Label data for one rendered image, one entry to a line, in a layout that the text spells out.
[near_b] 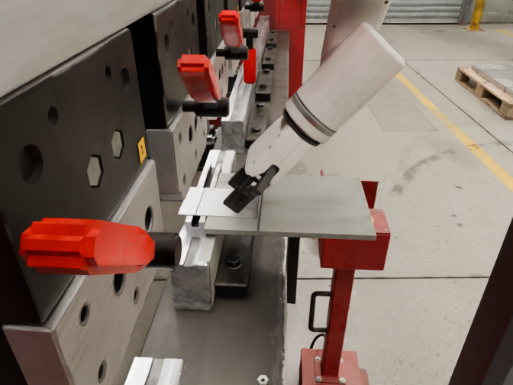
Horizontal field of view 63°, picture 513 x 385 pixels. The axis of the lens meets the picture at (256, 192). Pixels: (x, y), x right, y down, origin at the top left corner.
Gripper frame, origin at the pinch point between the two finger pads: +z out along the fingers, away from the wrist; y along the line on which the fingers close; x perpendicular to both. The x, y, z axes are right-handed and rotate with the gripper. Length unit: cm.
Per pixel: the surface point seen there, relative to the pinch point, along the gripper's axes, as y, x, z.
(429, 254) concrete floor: -112, 130, 25
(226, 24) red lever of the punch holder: 10.5, -17.7, -21.5
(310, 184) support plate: -7.0, 10.9, -6.1
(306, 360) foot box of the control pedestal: -36, 72, 58
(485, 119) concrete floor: -302, 207, -41
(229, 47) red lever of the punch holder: 4.3, -15.6, -18.2
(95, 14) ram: 38, -23, -24
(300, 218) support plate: 3.8, 9.3, -4.8
